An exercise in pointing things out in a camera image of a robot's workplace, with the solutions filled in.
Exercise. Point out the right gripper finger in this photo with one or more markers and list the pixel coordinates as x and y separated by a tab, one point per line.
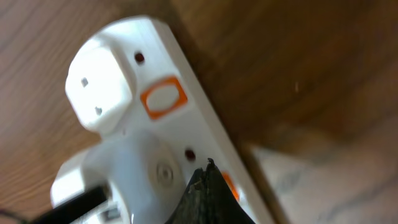
208	199

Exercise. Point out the white USB charger adapter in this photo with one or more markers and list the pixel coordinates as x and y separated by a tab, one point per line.
142	174

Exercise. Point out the white power strip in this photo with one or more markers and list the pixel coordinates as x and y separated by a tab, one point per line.
132	76

